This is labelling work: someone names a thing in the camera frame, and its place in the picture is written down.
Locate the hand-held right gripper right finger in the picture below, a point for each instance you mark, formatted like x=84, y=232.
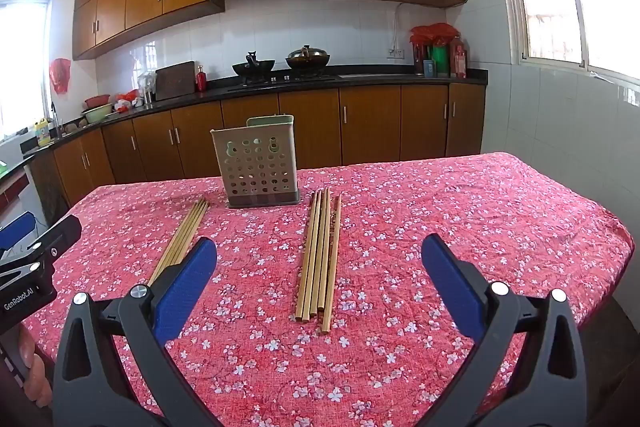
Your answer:
x=450, y=282

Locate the red floral tablecloth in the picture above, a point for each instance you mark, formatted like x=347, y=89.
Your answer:
x=400, y=232

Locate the red basin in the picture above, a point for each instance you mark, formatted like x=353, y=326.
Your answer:
x=97, y=101

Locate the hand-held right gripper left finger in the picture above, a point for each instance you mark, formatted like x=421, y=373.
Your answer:
x=187, y=282

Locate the brown base cabinets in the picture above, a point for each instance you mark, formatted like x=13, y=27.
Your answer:
x=370, y=122

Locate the small bright window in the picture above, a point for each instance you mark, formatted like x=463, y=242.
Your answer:
x=20, y=67

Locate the red bag over bottles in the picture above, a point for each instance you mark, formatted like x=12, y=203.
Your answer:
x=432, y=32

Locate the small grey-blue box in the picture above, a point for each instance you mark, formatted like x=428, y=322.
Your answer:
x=429, y=68

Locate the tall red oil bottle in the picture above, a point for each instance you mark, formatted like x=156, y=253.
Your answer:
x=457, y=59

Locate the black kitchen countertop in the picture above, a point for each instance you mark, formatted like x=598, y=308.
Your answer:
x=380, y=79

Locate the dark brown cutting board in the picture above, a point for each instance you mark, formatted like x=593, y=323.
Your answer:
x=175, y=81

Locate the green container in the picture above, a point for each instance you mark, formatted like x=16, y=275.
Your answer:
x=440, y=59

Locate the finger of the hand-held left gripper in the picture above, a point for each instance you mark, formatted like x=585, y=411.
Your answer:
x=60, y=234

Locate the metal faucet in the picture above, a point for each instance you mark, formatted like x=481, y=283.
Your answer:
x=54, y=112

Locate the black wok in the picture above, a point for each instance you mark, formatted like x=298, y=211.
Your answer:
x=252, y=68

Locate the person's left hand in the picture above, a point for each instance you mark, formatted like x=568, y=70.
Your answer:
x=36, y=372

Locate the large sliding window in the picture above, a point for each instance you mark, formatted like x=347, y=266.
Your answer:
x=550, y=7

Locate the yellow detergent bottle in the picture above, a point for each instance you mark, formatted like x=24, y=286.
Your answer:
x=43, y=134

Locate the hanging red plastic bag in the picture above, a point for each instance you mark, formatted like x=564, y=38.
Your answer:
x=60, y=74

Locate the dark pan with lid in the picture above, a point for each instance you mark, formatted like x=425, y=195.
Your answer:
x=307, y=57

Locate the black gas stove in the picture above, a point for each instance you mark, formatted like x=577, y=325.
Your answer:
x=280, y=82

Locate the clear glass jar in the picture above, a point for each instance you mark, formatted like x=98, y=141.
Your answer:
x=146, y=87

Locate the perforated beige chopstick holder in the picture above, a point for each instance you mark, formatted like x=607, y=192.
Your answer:
x=255, y=167

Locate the dark sauce bottle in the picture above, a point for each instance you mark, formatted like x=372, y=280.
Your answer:
x=420, y=57

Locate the small red bottle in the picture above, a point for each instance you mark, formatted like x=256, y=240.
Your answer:
x=201, y=82

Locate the red and white plastic bag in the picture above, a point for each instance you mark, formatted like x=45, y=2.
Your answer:
x=127, y=99

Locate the green basin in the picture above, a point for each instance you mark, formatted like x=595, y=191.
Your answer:
x=97, y=113

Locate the white wall outlet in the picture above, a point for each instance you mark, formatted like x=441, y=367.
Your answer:
x=396, y=53

